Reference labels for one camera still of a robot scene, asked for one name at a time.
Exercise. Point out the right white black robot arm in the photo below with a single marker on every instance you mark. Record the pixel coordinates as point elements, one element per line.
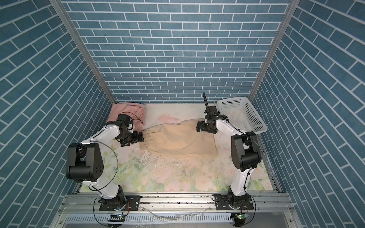
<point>246,153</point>

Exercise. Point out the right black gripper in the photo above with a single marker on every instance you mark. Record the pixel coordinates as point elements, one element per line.
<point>203,128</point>

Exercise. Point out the aluminium mounting rail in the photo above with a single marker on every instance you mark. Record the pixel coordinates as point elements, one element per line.
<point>271,209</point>

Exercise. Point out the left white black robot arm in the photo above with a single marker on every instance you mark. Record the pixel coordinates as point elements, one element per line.
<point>85,163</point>

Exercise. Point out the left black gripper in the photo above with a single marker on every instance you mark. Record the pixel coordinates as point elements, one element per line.
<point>136,138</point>

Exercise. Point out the pink shorts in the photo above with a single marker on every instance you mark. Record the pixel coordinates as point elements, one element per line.
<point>134,110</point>

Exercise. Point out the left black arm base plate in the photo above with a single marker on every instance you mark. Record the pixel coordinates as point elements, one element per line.
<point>126,203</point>

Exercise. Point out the beige shorts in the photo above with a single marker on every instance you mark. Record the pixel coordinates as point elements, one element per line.
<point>178,140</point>

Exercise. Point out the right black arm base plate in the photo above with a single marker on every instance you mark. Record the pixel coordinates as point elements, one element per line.
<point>230,202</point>

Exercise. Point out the white plastic laundry basket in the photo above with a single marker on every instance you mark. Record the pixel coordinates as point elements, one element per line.
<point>242,114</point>

